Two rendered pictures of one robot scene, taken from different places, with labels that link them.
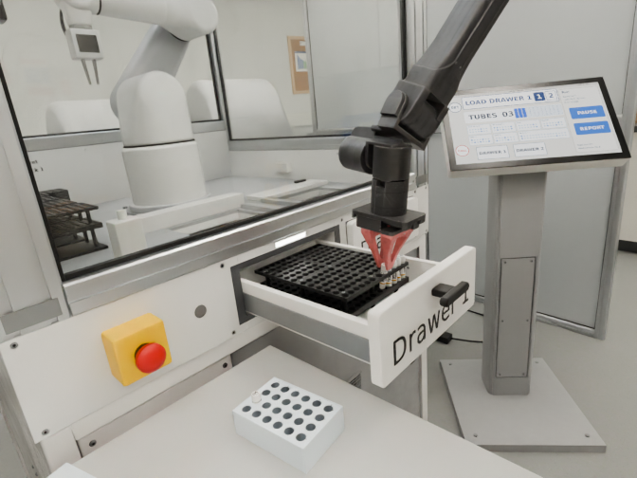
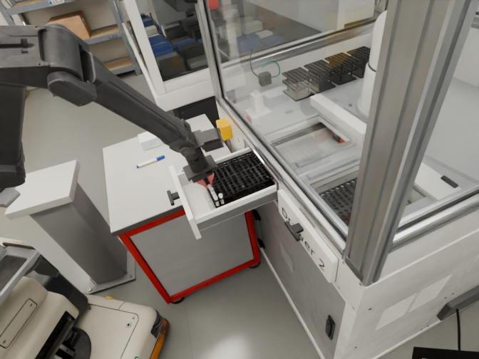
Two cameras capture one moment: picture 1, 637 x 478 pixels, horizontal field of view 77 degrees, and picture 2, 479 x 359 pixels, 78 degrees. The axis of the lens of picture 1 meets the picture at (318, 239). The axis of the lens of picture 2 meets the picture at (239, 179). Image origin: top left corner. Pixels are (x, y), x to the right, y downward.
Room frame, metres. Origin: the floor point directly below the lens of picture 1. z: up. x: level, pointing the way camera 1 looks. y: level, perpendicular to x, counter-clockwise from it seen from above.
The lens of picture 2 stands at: (1.10, -0.69, 1.60)
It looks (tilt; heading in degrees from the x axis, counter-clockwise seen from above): 43 degrees down; 121
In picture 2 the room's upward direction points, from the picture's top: 11 degrees counter-clockwise
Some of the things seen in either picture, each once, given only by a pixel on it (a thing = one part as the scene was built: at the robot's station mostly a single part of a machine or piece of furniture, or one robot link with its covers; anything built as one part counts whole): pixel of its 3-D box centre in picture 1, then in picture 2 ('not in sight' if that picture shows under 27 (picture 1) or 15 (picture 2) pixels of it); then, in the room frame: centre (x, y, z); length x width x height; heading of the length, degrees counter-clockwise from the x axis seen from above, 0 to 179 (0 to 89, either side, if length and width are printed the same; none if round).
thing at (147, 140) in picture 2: not in sight; (152, 138); (0.09, 0.23, 0.79); 0.13 x 0.09 x 0.05; 45
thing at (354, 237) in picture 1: (386, 229); (304, 231); (0.98, -0.17, 0.87); 0.29 x 0.02 x 0.11; 136
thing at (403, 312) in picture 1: (429, 306); (184, 199); (0.55, -0.16, 0.87); 0.29 x 0.02 x 0.11; 136
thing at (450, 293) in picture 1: (446, 291); (174, 196); (0.53, -0.18, 0.91); 0.07 x 0.04 x 0.01; 136
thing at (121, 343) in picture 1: (138, 348); (223, 129); (0.50, 0.27, 0.88); 0.07 x 0.05 x 0.07; 136
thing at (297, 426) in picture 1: (288, 419); not in sight; (0.45, 0.06, 0.78); 0.12 x 0.08 x 0.04; 52
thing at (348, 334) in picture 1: (327, 283); (239, 180); (0.69, -0.01, 0.86); 0.40 x 0.26 x 0.06; 46
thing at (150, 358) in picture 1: (149, 356); not in sight; (0.48, 0.24, 0.88); 0.04 x 0.03 x 0.04; 136
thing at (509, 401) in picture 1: (516, 285); not in sight; (1.33, -0.70, 0.51); 0.50 x 0.45 x 1.02; 173
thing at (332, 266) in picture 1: (331, 282); (236, 180); (0.69, -0.02, 0.87); 0.22 x 0.18 x 0.06; 46
